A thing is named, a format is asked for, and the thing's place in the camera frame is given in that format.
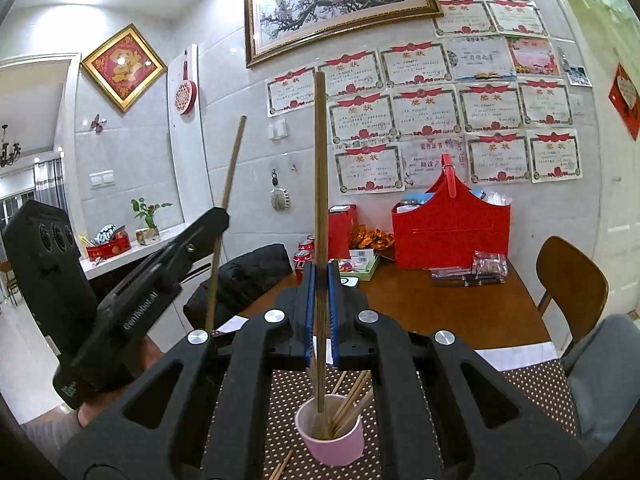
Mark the brown polka dot mat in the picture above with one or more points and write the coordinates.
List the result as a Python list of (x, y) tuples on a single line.
[(438, 411)]

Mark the red paper wall decoration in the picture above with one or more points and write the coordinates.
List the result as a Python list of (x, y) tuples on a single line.
[(624, 96)]

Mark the orange wrapped candies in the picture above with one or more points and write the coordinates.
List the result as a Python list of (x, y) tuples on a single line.
[(375, 239)]

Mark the packaged snack bag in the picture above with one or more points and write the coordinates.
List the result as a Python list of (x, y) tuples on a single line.
[(490, 265)]

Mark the white black sideboard cabinet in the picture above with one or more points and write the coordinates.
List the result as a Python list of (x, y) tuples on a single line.
[(126, 313)]

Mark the gold framed red picture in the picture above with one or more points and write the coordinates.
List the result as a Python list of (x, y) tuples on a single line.
[(124, 67)]

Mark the green white flat box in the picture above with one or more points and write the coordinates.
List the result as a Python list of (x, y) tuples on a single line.
[(360, 264)]

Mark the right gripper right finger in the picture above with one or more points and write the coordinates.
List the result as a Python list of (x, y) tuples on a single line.
[(441, 410)]

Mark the plum blossom framed painting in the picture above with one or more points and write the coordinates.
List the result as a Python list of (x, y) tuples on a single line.
[(273, 27)]

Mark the potted green plant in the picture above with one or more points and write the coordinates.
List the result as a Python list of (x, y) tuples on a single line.
[(146, 212)]

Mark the wall light switch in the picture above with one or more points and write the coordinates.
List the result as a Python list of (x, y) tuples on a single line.
[(102, 179)]

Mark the red round wall ornament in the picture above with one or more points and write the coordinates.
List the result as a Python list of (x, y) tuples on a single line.
[(185, 93)]

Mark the brown wooden chair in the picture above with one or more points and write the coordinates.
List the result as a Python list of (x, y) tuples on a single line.
[(574, 283)]

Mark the red gift basket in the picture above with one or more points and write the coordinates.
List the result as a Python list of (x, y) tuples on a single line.
[(450, 227)]

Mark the red gift box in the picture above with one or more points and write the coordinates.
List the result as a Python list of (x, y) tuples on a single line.
[(342, 220)]

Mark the red tin with items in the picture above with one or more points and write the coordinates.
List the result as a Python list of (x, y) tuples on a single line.
[(110, 241)]

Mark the butterfly wall sticker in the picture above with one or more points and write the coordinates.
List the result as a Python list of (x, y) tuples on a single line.
[(97, 124)]

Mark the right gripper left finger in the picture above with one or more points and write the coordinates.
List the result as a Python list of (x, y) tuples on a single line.
[(201, 412)]

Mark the black jacket on chair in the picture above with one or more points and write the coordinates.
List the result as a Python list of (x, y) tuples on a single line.
[(244, 279)]

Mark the red soda can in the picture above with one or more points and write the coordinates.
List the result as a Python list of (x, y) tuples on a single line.
[(304, 254)]

